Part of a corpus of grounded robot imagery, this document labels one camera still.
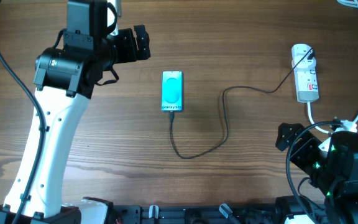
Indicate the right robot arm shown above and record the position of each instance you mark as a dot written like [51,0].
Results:
[334,172]

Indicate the white USB charger adapter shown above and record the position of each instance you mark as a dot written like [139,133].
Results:
[302,57]

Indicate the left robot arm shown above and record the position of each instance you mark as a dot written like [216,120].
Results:
[65,76]

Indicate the Galaxy smartphone with teal screen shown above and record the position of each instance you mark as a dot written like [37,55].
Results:
[172,91]

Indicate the white power strip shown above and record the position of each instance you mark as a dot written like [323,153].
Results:
[306,85]

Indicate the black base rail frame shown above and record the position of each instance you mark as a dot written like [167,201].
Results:
[154,214]

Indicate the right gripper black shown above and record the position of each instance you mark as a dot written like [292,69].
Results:
[309,140]

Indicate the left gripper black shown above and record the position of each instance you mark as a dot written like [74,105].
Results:
[129,53]

